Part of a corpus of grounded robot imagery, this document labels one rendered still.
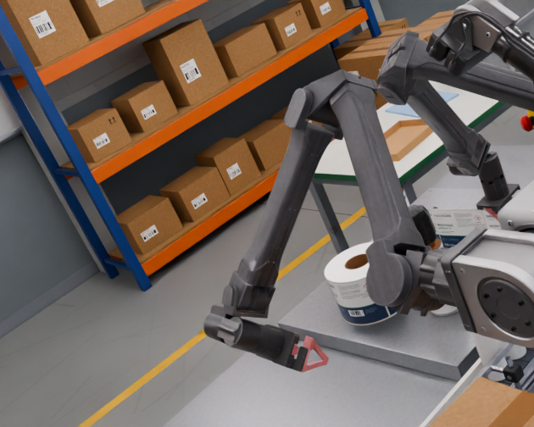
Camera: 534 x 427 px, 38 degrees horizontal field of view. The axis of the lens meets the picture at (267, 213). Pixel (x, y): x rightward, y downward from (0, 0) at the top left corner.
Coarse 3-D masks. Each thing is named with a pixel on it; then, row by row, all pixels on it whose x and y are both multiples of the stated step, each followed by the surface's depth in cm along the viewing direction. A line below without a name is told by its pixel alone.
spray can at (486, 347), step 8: (472, 336) 169; (480, 336) 167; (480, 344) 168; (488, 344) 167; (496, 344) 168; (480, 352) 170; (488, 352) 168; (488, 360) 169; (504, 360) 170; (488, 376) 172; (496, 376) 171
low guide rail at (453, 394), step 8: (480, 360) 175; (472, 368) 174; (480, 368) 174; (464, 376) 172; (472, 376) 173; (456, 384) 171; (464, 384) 171; (456, 392) 169; (448, 400) 168; (440, 408) 166; (432, 416) 165; (424, 424) 164
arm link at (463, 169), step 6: (486, 150) 181; (486, 156) 181; (450, 162) 188; (462, 162) 178; (480, 162) 181; (450, 168) 190; (456, 168) 189; (462, 168) 179; (468, 168) 178; (474, 168) 179; (480, 168) 180; (456, 174) 191; (462, 174) 189; (468, 174) 183; (474, 174) 181
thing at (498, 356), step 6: (504, 348) 168; (510, 348) 169; (498, 354) 167; (504, 354) 167; (492, 360) 166; (498, 360) 166; (486, 366) 165; (480, 372) 164; (486, 372) 164; (474, 378) 163
